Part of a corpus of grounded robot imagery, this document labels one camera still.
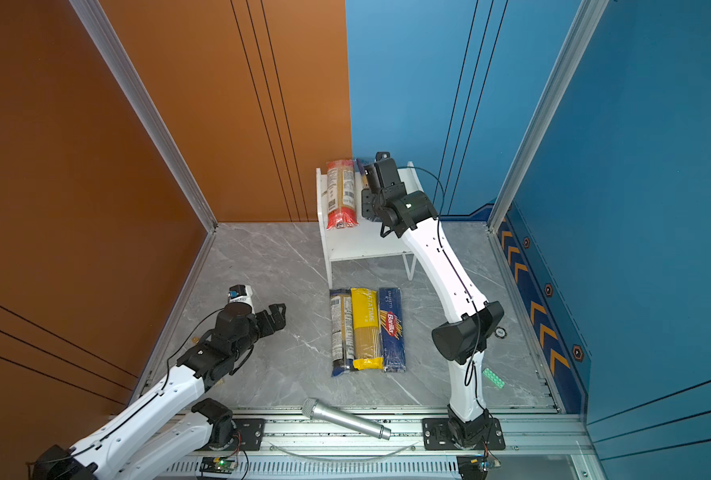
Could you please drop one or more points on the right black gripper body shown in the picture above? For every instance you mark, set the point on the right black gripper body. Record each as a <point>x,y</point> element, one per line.
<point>370,206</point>

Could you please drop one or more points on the blue Barilla spaghetti box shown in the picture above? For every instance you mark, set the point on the blue Barilla spaghetti box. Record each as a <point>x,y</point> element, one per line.
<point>391,323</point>

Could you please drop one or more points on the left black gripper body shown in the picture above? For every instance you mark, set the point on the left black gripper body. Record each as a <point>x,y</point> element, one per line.
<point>260,328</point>

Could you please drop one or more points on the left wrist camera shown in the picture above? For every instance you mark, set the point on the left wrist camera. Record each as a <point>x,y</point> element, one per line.
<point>241,294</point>

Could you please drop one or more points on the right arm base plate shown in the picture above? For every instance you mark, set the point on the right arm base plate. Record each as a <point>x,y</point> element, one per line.
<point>485,433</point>

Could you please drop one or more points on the white two-tier metal shelf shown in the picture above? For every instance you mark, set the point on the white two-tier metal shelf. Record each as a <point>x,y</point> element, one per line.
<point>356,243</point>

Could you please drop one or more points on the red spaghetti bag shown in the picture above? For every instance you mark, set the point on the red spaghetti bag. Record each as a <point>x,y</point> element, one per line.
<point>341,195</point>

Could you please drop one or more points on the green lego brick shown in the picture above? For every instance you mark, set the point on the green lego brick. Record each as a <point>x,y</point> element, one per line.
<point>493,378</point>

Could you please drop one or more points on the right circuit board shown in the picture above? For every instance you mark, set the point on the right circuit board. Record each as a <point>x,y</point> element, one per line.
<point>473,468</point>

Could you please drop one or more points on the aluminium front rail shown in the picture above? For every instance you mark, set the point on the aluminium front rail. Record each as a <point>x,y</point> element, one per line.
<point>295,446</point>

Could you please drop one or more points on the clear label spaghetti bag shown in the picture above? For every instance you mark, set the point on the clear label spaghetti bag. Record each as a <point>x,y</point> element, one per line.
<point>343,342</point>

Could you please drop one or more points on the blue yellow spaghetti bag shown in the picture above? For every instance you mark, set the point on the blue yellow spaghetti bag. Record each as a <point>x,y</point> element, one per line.
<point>360,164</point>

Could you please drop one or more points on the left green circuit board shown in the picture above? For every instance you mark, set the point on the left green circuit board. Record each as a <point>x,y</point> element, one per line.
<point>218,465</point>

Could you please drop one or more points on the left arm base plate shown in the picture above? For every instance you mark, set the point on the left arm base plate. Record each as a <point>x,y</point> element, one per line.
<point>245,434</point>

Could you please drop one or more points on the silver microphone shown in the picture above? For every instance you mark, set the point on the silver microphone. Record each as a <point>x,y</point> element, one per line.
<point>316,409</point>

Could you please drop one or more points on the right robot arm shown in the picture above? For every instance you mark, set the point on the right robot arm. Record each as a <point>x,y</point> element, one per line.
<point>470,319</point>

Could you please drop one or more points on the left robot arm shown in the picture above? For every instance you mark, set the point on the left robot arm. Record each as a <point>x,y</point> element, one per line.
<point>174,418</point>

